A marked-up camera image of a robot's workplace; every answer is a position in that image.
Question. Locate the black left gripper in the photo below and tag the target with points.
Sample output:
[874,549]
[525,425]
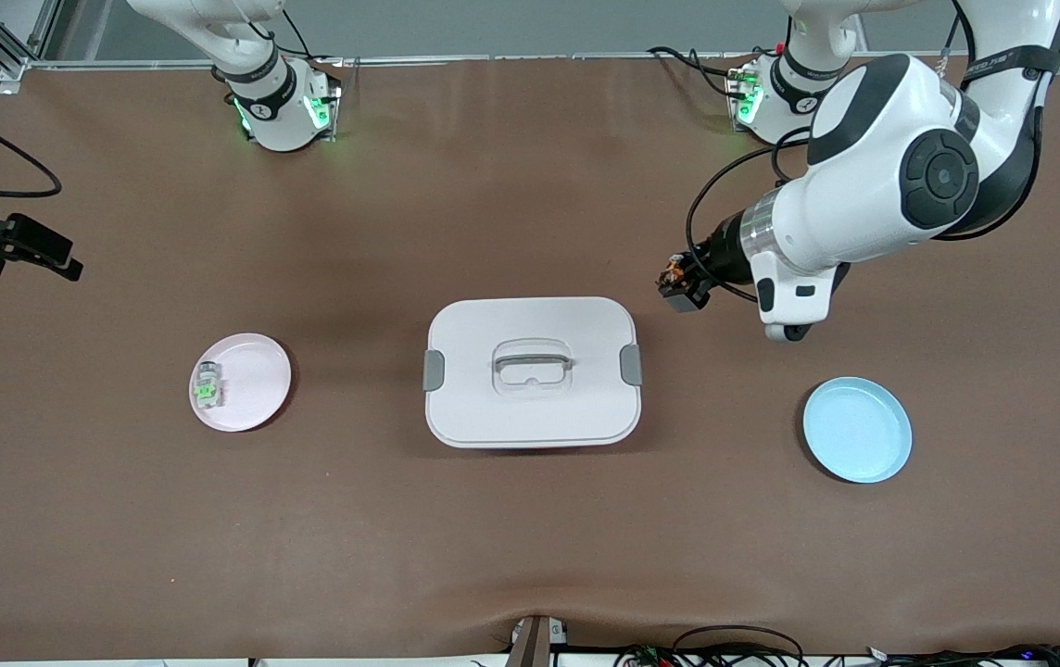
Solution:
[723,254]

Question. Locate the orange and black switch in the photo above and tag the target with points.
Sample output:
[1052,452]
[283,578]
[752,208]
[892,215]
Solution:
[674,269]

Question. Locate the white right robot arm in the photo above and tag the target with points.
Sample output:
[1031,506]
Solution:
[280,102]

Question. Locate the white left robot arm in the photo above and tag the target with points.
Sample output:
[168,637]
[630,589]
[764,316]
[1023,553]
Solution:
[864,185]

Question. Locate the grey box latch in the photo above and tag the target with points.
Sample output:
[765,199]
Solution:
[631,365]
[434,371]

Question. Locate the small green-labelled clear bottle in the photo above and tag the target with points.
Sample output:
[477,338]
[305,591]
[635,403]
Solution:
[208,387]

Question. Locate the white lidded storage box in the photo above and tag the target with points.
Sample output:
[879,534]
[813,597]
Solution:
[530,417]

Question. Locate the light blue round plate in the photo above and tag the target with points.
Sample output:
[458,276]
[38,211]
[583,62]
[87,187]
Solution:
[857,430]

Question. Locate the pink round plate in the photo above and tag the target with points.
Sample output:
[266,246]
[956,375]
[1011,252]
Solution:
[252,384]

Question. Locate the aluminium frame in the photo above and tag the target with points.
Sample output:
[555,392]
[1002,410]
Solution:
[493,59]

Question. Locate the grey table edge bracket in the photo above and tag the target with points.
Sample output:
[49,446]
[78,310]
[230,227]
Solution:
[535,644]

